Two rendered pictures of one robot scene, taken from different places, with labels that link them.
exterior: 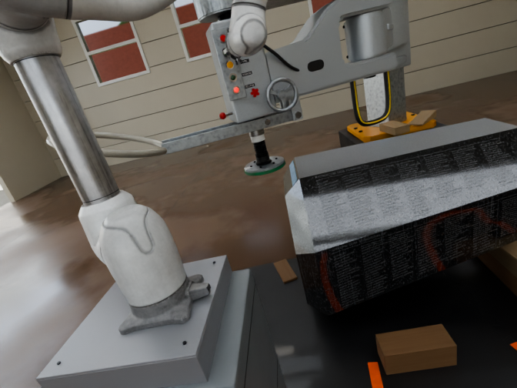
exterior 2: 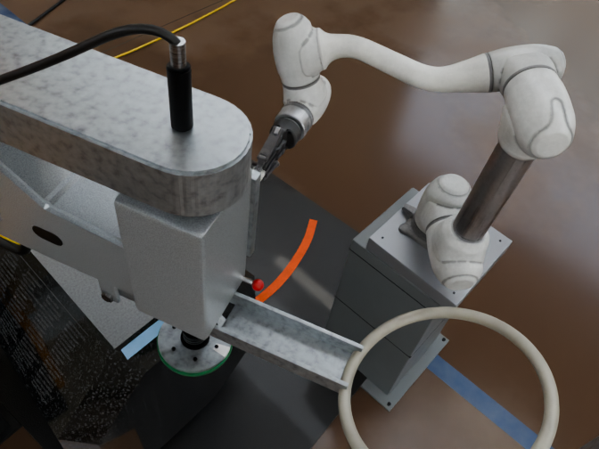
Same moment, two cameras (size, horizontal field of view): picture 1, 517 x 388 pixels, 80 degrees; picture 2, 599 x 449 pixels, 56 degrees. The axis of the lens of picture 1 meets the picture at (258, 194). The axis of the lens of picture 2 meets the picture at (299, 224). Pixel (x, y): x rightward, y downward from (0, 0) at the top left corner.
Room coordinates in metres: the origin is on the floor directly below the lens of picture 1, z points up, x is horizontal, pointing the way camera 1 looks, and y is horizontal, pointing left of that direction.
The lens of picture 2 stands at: (2.13, 0.47, 2.44)
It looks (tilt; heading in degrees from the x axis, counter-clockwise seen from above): 51 degrees down; 206
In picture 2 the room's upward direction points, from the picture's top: 10 degrees clockwise
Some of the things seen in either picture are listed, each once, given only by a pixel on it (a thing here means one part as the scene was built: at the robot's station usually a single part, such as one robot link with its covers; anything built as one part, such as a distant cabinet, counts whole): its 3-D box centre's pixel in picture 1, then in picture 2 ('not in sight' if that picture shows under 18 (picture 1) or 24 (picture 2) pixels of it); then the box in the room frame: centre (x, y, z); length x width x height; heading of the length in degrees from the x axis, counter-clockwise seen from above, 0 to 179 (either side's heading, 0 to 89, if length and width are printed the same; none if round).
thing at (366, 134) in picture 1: (387, 125); not in sight; (2.22, -1.06, 0.76); 0.49 x 0.49 x 0.05; 84
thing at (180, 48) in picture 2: not in sight; (179, 85); (1.55, -0.07, 1.82); 0.04 x 0.04 x 0.17
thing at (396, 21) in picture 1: (375, 31); not in sight; (2.05, -0.95, 1.41); 0.74 x 0.34 x 0.25; 149
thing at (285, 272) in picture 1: (285, 270); not in sight; (1.84, -0.04, 0.02); 0.25 x 0.10 x 0.01; 8
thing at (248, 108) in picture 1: (258, 70); (160, 234); (1.56, -0.15, 1.36); 0.36 x 0.22 x 0.45; 100
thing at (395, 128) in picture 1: (394, 127); not in sight; (1.97, -0.98, 0.81); 0.20 x 0.10 x 0.05; 2
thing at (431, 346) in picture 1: (414, 349); not in sight; (0.97, -0.50, 0.07); 0.30 x 0.12 x 0.12; 83
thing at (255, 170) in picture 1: (264, 164); (195, 338); (1.55, -0.07, 0.91); 0.22 x 0.22 x 0.04
